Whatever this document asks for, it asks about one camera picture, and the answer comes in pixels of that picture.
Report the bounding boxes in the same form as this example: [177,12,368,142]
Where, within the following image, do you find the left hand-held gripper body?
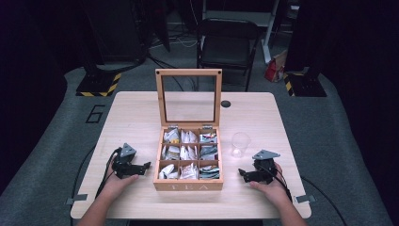
[111,142,146,180]

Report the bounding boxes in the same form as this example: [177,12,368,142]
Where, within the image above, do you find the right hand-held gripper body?
[250,149,281,186]

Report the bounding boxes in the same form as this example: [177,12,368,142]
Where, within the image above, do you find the person's left hand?
[102,163,139,202]

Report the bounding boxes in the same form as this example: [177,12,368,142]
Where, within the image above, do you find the person's right hand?
[248,162,294,205]

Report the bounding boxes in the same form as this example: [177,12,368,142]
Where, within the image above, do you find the clear plastic cup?
[231,132,252,159]

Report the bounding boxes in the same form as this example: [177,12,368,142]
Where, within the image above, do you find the group of tea bags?
[158,127,221,181]

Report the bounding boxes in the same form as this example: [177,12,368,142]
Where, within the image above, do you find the wooden tea box with lid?
[152,68,225,192]

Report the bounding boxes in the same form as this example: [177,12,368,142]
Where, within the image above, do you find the grey tape piece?
[295,194,317,203]
[65,193,89,205]

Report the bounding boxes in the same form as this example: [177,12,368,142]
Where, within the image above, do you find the striped black stand base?
[282,71,327,98]
[75,71,122,98]

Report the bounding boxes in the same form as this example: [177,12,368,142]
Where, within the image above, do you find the red paper bag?
[263,50,288,84]

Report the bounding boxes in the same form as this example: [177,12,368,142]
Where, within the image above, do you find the black folding chair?
[196,17,263,92]

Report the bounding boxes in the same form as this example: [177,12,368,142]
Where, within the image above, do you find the white desk leg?
[262,0,280,64]

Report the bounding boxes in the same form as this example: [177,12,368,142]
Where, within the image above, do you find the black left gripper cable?
[71,147,122,226]

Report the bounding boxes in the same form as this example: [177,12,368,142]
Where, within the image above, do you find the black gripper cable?
[263,166,348,226]
[71,147,122,226]

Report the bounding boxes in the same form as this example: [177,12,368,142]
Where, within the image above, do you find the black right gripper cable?
[263,166,348,226]

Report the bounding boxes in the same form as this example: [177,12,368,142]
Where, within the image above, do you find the floor cables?
[147,18,200,69]

